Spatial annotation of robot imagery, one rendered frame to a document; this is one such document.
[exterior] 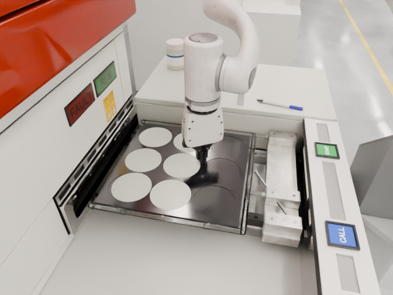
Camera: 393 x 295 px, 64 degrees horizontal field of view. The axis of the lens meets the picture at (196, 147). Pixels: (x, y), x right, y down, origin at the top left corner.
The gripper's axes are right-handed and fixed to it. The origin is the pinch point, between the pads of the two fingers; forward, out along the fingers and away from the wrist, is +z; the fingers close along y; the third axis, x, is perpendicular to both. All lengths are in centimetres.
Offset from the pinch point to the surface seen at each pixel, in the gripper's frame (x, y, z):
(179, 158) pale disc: 2.8, -5.6, 2.1
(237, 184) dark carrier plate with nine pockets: -11.8, 5.3, 2.0
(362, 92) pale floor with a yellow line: 140, 217, 92
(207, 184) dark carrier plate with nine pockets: -9.3, -1.9, 2.0
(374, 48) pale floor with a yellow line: 227, 313, 92
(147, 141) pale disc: 13.3, -12.2, 2.1
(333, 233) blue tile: -35.3, 13.7, -4.4
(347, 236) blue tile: -36.7, 15.8, -4.4
